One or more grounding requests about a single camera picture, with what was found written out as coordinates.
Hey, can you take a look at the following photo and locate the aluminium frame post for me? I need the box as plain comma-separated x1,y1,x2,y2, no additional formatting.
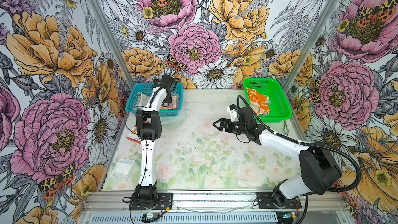
283,0,341,90
86,0,135,89

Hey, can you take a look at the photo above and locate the red and white carton box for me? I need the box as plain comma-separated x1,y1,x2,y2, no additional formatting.
126,125,141,144

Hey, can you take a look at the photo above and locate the orange patterned towel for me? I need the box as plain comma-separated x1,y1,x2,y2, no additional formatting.
247,88,271,116

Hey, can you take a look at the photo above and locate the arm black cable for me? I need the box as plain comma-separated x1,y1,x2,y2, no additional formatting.
122,79,181,224
237,95,362,224

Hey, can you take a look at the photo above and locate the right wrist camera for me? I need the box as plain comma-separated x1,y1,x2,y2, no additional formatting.
227,104,239,122

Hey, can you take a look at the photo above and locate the clear plastic packet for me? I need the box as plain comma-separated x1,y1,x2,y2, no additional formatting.
111,159,135,180

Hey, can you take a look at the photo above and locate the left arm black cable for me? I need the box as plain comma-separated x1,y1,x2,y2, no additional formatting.
122,79,181,224

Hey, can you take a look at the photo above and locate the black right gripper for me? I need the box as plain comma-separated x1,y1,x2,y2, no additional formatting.
213,117,248,135

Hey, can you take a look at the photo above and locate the right aluminium frame post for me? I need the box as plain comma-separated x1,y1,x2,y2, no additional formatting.
283,0,341,90

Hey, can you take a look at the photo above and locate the green plastic basket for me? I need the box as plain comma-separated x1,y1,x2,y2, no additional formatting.
243,78,292,123

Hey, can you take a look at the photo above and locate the teal plastic basket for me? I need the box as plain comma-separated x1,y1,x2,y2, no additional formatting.
125,83,184,117

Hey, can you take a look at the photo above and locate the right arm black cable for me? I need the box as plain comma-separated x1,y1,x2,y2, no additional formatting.
237,95,362,224

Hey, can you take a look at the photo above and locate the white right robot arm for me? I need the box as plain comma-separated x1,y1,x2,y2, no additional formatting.
212,105,342,208

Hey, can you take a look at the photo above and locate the printed cream towel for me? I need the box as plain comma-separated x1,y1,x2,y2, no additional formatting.
135,92,179,110

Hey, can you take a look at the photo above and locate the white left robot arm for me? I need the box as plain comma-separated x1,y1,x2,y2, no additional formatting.
133,75,180,209

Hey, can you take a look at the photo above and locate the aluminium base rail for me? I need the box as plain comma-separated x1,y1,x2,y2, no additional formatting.
78,189,354,224

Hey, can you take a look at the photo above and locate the left aluminium frame post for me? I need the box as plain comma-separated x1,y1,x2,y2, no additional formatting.
86,0,135,89

